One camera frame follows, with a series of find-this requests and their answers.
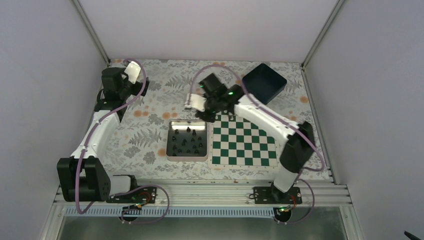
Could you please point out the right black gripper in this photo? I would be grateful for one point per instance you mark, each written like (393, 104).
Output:
(210, 118)

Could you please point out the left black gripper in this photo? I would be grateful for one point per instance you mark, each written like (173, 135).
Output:
(138, 87)

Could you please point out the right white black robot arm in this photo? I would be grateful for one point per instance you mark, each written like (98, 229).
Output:
(298, 138)

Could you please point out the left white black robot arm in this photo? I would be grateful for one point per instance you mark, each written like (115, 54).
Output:
(82, 176)

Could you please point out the green white chess board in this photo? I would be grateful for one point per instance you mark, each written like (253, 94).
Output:
(240, 144)

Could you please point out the metal tin of chess pieces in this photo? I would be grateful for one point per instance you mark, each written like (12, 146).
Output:
(187, 141)

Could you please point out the dark blue square bin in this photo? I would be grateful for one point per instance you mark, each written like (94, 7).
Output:
(264, 83)

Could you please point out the floral patterned table mat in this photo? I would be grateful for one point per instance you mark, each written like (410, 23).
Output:
(138, 145)

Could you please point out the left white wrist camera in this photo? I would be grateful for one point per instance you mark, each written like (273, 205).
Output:
(133, 70)

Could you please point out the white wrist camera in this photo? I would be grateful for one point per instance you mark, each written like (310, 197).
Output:
(195, 101)
(133, 70)

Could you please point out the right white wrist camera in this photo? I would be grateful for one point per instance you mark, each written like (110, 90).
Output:
(195, 101)

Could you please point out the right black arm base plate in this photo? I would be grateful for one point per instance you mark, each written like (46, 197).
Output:
(267, 195)

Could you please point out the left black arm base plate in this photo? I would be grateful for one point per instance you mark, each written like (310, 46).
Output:
(145, 195)

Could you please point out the aluminium front rail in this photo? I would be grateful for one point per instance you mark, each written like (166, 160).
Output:
(235, 193)

